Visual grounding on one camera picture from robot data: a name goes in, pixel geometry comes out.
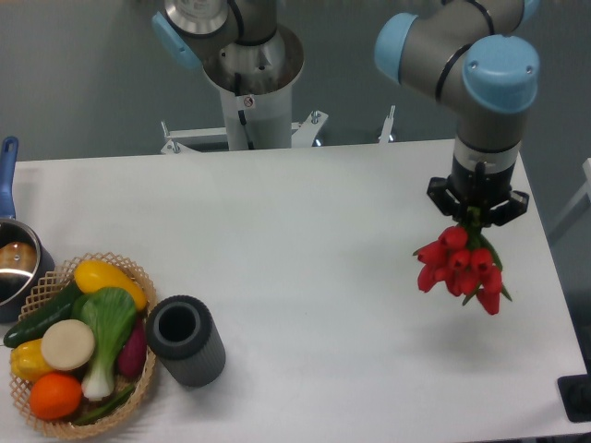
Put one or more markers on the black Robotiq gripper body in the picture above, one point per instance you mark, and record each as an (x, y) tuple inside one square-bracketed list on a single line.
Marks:
[(477, 187)]

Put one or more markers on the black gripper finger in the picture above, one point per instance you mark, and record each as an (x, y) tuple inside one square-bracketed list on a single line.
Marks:
[(445, 199), (514, 206)]

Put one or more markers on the red tulip bouquet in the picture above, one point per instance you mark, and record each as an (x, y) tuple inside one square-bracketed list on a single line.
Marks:
[(465, 262)]

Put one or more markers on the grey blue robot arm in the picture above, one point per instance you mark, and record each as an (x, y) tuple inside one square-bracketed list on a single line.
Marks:
[(465, 57)]

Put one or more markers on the dark grey ribbed vase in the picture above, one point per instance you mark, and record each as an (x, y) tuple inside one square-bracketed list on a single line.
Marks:
[(181, 332)]

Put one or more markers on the white furniture leg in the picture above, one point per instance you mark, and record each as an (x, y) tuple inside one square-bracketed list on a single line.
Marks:
[(573, 210)]

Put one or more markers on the black device at table edge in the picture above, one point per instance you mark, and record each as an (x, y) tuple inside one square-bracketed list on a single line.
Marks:
[(575, 396)]

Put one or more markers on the purple sweet potato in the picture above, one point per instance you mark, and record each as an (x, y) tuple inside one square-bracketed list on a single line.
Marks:
[(132, 357)]

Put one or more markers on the yellow squash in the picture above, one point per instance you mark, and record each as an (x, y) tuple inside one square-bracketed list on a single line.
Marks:
[(93, 275)]

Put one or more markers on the woven wicker basket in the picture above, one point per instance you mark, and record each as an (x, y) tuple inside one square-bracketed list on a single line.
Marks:
[(49, 285)]

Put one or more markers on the green chili pepper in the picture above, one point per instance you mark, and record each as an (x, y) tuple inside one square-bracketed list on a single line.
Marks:
[(106, 409)]

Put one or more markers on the round beige bun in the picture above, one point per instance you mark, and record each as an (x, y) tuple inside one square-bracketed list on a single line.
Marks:
[(67, 345)]

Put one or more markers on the dark green cucumber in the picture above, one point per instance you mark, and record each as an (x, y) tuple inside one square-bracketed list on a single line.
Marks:
[(33, 326)]

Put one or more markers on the orange fruit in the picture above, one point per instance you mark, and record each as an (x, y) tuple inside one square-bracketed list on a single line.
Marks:
[(55, 396)]

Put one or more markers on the yellow bell pepper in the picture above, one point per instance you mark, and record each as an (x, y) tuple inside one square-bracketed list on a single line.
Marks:
[(28, 363)]

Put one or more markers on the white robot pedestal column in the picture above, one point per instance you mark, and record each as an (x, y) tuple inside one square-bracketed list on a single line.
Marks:
[(255, 86)]

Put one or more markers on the blue handled steel saucepan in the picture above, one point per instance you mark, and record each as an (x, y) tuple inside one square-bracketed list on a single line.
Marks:
[(24, 260)]

